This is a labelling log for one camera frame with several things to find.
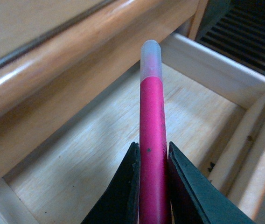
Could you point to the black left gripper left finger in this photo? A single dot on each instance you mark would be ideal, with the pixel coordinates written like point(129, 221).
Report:
point(120, 202)

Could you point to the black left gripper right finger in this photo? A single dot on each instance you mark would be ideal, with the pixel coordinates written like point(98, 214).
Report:
point(194, 199)

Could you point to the pink marker with clear cap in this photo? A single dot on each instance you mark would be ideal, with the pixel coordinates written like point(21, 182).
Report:
point(154, 203)

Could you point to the wooden drawer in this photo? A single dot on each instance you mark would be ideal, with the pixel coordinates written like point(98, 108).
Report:
point(82, 124)

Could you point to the wooden nightstand cabinet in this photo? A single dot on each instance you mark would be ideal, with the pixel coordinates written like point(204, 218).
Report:
point(64, 58)

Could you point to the dark slatted vent grille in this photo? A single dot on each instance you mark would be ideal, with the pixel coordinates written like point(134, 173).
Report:
point(236, 29)

